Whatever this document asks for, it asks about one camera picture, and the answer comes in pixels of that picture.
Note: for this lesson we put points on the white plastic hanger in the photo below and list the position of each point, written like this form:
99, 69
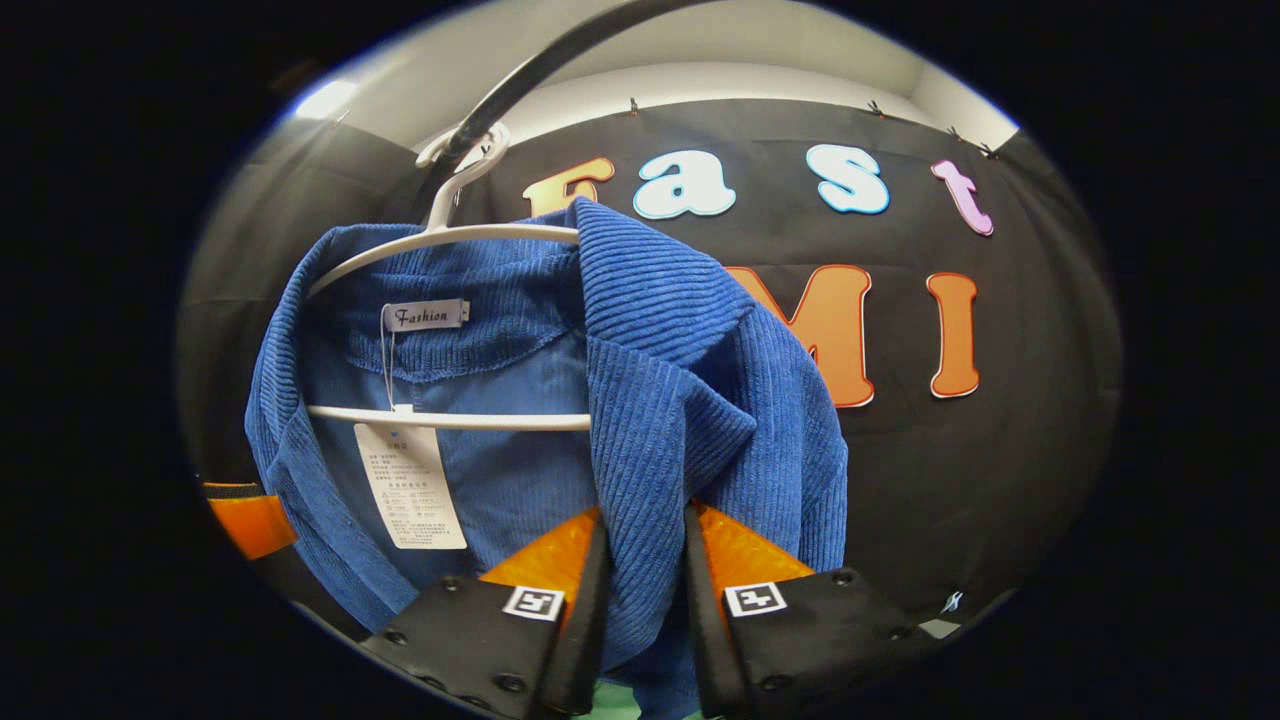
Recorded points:
450, 417

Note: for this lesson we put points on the light blue plastic clip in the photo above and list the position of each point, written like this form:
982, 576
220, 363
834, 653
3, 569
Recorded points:
952, 600

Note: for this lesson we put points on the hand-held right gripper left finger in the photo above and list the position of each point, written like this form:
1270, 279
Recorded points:
590, 640

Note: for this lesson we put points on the black backdrop cloth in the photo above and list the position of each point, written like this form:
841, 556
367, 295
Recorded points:
950, 480

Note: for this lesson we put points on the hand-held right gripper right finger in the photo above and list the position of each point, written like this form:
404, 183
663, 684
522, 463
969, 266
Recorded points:
705, 650

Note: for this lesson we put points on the black clothes rack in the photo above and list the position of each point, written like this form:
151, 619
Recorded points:
540, 68

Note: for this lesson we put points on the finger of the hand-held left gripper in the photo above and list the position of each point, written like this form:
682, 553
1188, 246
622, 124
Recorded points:
250, 520

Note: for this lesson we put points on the ceiling light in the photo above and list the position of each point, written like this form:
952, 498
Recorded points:
325, 100

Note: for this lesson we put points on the white paper hang tag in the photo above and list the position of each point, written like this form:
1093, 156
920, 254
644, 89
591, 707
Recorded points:
410, 490

